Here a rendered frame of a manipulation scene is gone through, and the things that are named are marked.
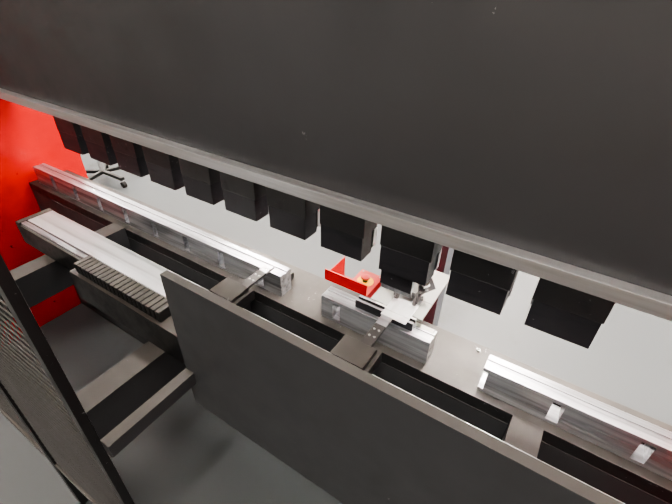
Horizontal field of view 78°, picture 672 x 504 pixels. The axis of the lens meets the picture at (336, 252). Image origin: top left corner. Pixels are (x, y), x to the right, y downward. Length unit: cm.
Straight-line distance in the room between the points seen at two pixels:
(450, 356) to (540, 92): 91
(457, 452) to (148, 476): 173
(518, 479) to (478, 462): 5
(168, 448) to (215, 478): 29
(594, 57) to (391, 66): 30
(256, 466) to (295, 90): 170
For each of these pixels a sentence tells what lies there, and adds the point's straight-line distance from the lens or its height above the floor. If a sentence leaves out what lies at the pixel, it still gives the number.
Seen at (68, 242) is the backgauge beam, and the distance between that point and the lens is 190.
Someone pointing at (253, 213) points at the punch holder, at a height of 120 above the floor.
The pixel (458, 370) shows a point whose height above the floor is 87.
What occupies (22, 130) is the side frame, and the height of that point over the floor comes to 114.
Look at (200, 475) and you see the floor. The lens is 219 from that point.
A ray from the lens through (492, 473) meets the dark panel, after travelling 72.
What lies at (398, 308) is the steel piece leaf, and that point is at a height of 100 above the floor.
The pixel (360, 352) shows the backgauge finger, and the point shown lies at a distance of 114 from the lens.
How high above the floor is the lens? 189
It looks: 35 degrees down
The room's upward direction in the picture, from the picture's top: 2 degrees clockwise
